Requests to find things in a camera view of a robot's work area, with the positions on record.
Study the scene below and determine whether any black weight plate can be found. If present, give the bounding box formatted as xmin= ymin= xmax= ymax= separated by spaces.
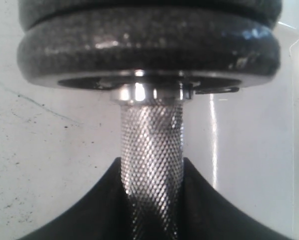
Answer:
xmin=17 ymin=10 xmax=281 ymax=90
xmin=17 ymin=0 xmax=283 ymax=31

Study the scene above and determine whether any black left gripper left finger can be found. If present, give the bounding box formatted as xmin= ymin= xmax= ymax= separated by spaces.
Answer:
xmin=23 ymin=157 xmax=131 ymax=240

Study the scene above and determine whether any chrome threaded dumbbell bar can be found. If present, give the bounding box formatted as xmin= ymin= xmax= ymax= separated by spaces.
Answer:
xmin=111 ymin=82 xmax=193 ymax=240

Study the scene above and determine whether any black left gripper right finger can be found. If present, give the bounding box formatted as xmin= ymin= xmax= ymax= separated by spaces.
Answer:
xmin=179 ymin=157 xmax=288 ymax=240

